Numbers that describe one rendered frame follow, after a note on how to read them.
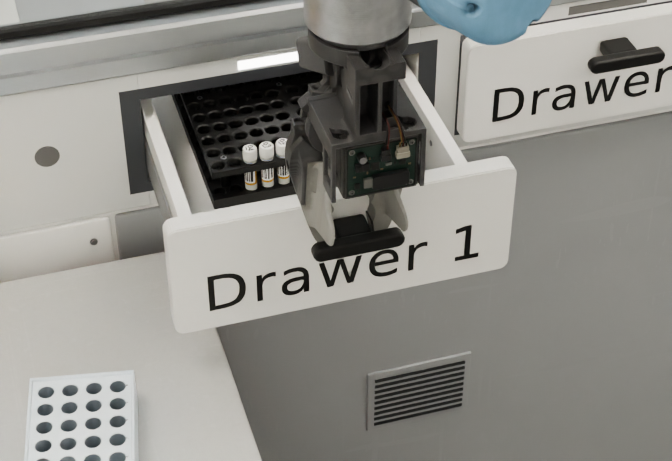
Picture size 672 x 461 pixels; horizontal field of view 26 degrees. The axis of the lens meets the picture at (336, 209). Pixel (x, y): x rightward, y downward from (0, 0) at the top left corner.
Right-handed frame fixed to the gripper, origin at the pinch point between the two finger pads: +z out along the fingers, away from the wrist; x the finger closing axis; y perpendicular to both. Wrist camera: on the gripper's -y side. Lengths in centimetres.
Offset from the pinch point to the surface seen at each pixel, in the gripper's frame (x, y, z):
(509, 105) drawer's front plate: 21.6, -18.3, 4.9
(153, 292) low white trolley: -14.4, -12.7, 14.3
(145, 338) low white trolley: -16.3, -7.0, 14.3
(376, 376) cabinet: 9.4, -19.9, 39.2
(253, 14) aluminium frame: -2.4, -19.8, -8.5
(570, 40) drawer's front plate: 27.1, -18.2, -1.3
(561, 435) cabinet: 33, -20, 57
